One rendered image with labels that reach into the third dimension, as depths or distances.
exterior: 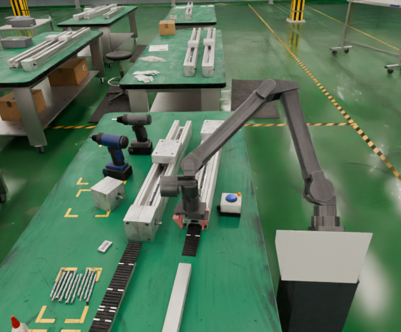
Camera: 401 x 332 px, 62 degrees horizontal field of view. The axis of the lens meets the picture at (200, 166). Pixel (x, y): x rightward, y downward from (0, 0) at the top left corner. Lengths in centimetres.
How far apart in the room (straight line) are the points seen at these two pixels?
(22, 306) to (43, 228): 35
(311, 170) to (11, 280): 104
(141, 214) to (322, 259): 62
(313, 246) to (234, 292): 28
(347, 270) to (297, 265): 15
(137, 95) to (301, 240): 230
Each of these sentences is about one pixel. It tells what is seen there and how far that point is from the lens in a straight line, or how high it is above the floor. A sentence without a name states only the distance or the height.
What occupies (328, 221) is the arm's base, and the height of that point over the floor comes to 95.
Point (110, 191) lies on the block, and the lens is 138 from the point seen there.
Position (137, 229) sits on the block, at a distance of 123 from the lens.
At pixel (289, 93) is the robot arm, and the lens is 120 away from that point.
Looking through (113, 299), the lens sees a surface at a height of 81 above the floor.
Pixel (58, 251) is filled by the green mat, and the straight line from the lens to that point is 132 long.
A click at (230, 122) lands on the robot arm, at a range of 114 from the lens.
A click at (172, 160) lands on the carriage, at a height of 88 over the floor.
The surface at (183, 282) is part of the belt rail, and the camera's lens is 108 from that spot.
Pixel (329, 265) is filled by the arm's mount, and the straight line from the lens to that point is 112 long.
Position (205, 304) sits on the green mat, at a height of 78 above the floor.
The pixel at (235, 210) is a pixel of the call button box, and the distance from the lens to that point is 132.
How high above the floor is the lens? 165
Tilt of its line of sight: 32 degrees down
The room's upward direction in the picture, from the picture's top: 2 degrees counter-clockwise
